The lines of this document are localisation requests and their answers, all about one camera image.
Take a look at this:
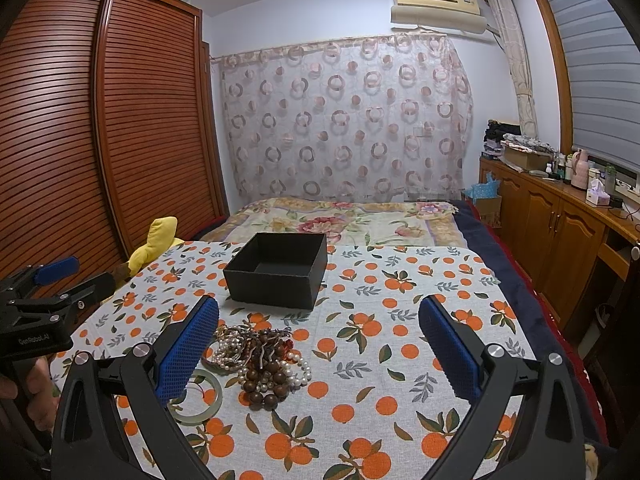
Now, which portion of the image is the orange print tablecloth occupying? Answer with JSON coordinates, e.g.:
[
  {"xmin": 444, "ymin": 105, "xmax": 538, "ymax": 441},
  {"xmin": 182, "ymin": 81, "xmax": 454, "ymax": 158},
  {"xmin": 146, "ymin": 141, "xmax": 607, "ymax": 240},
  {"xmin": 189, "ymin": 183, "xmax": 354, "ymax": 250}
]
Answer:
[{"xmin": 49, "ymin": 239, "xmax": 539, "ymax": 480}]

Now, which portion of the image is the pink thermos jug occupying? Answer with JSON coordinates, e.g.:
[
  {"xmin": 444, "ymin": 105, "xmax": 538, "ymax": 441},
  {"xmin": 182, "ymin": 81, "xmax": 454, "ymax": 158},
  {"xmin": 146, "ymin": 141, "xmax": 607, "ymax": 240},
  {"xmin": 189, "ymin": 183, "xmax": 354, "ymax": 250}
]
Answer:
[{"xmin": 570, "ymin": 148, "xmax": 589, "ymax": 191}]

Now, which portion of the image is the wall air conditioner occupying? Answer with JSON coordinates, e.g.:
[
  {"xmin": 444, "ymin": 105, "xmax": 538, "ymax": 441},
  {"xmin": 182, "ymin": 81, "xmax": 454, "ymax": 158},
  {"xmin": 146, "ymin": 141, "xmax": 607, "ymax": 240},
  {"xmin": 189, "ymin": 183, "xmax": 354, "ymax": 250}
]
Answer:
[{"xmin": 390, "ymin": 0, "xmax": 488, "ymax": 34}]

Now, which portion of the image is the wooden sideboard cabinet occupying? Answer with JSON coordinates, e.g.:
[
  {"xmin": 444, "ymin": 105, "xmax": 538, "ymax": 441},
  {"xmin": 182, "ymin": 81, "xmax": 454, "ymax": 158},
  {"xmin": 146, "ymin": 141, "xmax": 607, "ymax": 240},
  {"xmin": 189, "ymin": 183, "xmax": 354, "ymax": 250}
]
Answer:
[{"xmin": 478, "ymin": 158, "xmax": 639, "ymax": 344}]

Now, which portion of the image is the pink tissue box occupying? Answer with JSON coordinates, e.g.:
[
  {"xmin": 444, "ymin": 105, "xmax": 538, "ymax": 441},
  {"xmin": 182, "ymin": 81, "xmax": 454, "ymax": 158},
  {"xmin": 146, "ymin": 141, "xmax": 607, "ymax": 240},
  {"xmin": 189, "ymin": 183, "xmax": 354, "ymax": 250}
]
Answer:
[{"xmin": 586, "ymin": 178, "xmax": 611, "ymax": 207}]

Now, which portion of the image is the dark wooden bead bracelet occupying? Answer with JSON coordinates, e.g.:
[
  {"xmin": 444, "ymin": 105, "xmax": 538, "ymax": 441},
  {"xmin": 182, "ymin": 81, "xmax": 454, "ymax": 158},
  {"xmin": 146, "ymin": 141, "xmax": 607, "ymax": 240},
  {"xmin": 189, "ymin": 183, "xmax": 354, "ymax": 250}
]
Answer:
[{"xmin": 241, "ymin": 327, "xmax": 296, "ymax": 412}]

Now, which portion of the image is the tied beige side curtain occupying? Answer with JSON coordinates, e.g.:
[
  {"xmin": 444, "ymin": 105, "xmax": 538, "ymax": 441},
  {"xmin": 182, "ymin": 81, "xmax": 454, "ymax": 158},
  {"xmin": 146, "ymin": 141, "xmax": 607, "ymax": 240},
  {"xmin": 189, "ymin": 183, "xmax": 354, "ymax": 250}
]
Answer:
[{"xmin": 487, "ymin": 0, "xmax": 538, "ymax": 139}]

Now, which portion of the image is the person left hand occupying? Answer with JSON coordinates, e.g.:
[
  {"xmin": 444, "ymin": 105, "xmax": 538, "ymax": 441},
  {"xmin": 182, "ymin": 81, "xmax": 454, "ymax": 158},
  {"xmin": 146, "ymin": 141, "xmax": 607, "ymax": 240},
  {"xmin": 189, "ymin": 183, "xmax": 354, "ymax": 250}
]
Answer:
[{"xmin": 24, "ymin": 356, "xmax": 58, "ymax": 431}]

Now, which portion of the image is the black square jewelry box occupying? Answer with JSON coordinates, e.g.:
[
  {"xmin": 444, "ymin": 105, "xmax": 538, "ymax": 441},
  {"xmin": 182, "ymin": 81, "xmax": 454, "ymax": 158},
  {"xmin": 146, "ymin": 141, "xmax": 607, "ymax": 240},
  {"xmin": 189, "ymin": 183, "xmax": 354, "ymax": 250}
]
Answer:
[{"xmin": 224, "ymin": 232, "xmax": 328, "ymax": 311}]

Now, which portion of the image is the sheer circle pattern curtain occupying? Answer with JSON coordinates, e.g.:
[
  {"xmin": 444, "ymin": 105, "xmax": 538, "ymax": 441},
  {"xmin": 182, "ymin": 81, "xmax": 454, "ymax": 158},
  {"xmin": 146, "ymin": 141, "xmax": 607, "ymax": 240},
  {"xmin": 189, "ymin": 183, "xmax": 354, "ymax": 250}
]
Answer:
[{"xmin": 217, "ymin": 32, "xmax": 473, "ymax": 203}]

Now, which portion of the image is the window roller blind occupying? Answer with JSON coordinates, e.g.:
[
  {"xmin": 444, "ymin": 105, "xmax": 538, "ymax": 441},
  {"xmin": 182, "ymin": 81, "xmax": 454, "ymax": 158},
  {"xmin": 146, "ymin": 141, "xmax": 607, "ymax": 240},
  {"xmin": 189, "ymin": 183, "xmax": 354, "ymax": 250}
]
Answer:
[{"xmin": 547, "ymin": 0, "xmax": 639, "ymax": 171}]

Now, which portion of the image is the brown louvered wardrobe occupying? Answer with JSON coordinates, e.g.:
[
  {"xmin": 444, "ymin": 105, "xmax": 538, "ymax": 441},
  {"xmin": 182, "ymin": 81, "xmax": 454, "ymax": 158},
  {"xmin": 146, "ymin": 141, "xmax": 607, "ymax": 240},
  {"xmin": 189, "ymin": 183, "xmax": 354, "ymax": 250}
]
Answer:
[{"xmin": 1, "ymin": 0, "xmax": 229, "ymax": 278}]

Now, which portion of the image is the white pearl necklace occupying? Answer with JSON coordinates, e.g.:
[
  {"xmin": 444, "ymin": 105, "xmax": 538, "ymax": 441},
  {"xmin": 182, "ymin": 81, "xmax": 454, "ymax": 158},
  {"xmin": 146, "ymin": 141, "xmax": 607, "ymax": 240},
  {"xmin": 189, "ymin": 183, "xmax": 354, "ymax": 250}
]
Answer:
[{"xmin": 205, "ymin": 331, "xmax": 314, "ymax": 394}]

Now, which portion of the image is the cardboard box on sideboard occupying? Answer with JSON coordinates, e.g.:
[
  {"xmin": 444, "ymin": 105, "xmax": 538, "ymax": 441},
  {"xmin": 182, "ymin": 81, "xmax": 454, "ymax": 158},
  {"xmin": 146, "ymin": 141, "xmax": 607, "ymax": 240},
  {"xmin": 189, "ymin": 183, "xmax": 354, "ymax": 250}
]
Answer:
[{"xmin": 503, "ymin": 146, "xmax": 552, "ymax": 171}]

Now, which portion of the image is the blue gift bag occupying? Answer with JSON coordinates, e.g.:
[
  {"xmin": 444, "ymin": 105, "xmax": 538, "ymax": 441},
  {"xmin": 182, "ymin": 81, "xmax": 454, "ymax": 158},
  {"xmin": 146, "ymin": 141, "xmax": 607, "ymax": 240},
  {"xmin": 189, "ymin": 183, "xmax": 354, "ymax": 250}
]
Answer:
[{"xmin": 463, "ymin": 172, "xmax": 501, "ymax": 203}]

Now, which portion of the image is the pale green jade bangle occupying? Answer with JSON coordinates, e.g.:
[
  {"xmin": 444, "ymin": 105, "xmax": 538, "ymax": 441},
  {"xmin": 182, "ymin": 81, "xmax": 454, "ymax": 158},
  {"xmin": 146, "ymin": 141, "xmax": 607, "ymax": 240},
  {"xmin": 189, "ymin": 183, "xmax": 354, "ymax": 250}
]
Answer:
[{"xmin": 167, "ymin": 368, "xmax": 222, "ymax": 427}]

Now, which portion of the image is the floral bed blanket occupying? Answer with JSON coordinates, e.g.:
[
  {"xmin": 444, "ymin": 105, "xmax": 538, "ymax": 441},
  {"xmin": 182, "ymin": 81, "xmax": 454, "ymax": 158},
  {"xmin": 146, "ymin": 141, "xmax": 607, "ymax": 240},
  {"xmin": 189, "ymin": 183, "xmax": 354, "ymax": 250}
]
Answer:
[{"xmin": 203, "ymin": 197, "xmax": 466, "ymax": 247}]

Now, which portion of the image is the yellow plush toy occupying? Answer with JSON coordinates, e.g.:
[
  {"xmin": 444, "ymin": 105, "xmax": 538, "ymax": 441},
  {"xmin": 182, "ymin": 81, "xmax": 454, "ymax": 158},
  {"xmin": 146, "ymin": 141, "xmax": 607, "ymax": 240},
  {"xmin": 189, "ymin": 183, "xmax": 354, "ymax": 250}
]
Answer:
[{"xmin": 127, "ymin": 217, "xmax": 183, "ymax": 276}]

